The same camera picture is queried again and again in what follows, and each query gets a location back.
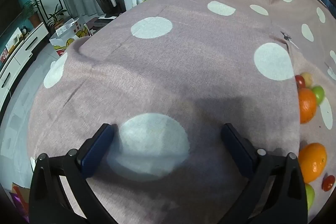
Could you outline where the pink polka dot blanket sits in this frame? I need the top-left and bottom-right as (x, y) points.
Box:
(26, 0), (336, 224)

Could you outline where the potted plant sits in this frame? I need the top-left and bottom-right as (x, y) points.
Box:
(22, 0), (42, 28)
(46, 5), (68, 30)

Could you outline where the orange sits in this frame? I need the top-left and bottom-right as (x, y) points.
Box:
(299, 142), (328, 183)
(298, 87), (318, 124)

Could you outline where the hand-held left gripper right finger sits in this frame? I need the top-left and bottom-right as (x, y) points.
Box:
(221, 123), (308, 224)

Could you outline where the white cabinet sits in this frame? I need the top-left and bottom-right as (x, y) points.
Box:
(0, 22), (50, 114)

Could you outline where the green fruit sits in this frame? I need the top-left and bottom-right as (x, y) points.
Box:
(305, 183), (315, 212)
(311, 86), (325, 106)

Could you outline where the printed cardboard box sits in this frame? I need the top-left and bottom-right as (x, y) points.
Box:
(49, 15), (92, 57)

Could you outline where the small beige fruit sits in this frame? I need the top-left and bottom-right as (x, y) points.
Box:
(301, 72), (314, 88)

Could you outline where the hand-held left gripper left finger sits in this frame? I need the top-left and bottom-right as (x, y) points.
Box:
(28, 123), (124, 224)

